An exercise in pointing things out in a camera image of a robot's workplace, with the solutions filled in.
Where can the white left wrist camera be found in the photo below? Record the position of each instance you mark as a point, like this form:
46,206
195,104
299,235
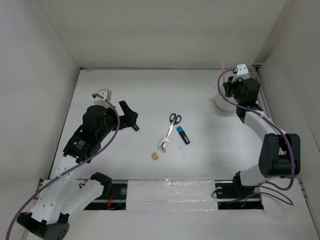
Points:
103,96

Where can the white round compartment container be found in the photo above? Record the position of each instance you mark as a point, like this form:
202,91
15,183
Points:
221,103

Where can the small yellow eraser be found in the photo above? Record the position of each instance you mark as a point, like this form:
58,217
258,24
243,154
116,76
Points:
154,156

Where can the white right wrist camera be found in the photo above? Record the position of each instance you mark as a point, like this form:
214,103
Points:
241,70

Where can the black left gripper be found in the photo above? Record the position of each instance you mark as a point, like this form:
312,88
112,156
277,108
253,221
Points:
128,119

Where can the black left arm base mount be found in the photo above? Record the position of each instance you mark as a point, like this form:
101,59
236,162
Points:
113,198

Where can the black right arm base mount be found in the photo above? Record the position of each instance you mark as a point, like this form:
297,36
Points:
232,195

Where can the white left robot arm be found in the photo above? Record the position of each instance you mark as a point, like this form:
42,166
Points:
49,218

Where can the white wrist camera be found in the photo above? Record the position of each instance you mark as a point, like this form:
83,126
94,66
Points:
241,70
103,96

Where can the pink pen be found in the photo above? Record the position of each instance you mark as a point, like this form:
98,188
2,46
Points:
224,70

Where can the black handled scissors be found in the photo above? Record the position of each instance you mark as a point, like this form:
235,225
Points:
174,120

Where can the pink black highlighter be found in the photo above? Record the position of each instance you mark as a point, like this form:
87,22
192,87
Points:
136,128

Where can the blue black highlighter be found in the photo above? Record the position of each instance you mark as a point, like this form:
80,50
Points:
183,135

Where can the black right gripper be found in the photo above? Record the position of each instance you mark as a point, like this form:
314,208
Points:
228,84

